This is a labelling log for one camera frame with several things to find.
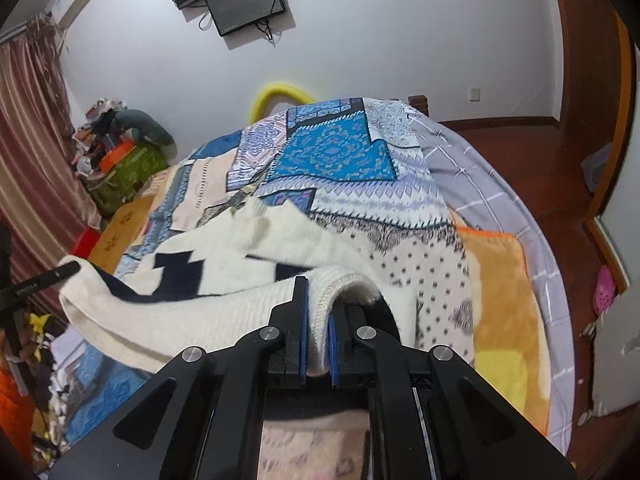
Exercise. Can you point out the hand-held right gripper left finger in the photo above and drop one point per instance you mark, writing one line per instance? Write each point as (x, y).
(300, 340)

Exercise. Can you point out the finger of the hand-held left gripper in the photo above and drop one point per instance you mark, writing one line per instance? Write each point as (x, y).
(45, 277)

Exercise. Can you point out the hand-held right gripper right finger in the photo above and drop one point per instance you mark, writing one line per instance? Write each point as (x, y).
(334, 355)

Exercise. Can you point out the cream navy striped sweater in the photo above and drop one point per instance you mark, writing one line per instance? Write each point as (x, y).
(200, 310)

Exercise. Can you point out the yellow crumpled item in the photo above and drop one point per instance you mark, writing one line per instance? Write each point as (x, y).
(39, 325)

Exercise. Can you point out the red box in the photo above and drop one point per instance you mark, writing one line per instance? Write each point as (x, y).
(85, 242)

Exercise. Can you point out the pile of white papers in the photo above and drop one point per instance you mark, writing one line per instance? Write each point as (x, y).
(62, 360)

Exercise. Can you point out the wooden folding lap desk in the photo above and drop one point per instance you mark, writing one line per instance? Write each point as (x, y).
(122, 230)

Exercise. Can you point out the brown striped curtain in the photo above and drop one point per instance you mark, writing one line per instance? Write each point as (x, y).
(35, 160)

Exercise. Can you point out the orange quilted cloth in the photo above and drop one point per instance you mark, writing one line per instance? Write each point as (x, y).
(12, 400)

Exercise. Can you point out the green patterned bag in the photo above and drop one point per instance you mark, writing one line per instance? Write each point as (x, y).
(130, 175)

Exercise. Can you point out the orange box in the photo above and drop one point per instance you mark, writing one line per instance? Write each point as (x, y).
(117, 155)

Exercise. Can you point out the pile of household clutter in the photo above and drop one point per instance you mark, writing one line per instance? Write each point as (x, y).
(97, 125)

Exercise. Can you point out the orange yellow fleece blanket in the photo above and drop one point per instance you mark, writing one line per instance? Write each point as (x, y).
(500, 310)

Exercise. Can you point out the grey coat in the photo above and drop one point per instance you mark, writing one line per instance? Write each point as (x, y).
(147, 127)

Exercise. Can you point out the blue patchwork blanket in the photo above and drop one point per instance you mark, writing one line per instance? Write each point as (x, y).
(335, 155)

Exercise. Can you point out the grey checked bed sheet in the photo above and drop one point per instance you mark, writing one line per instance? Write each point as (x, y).
(500, 195)

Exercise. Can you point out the yellow foam tube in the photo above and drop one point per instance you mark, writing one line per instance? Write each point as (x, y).
(272, 91)

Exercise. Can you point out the pink slipper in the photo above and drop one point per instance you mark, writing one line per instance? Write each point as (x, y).
(603, 287)

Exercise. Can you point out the grey plastic bin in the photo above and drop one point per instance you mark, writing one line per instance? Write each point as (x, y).
(596, 167)

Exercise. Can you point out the brown wooden door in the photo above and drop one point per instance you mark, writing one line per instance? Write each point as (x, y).
(585, 35)

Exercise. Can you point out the wooden bed post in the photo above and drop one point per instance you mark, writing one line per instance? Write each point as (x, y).
(419, 105)

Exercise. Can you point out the white wall socket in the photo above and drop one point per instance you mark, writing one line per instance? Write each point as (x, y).
(475, 93)

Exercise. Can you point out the small black wall monitor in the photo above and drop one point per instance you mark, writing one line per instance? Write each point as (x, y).
(245, 2)

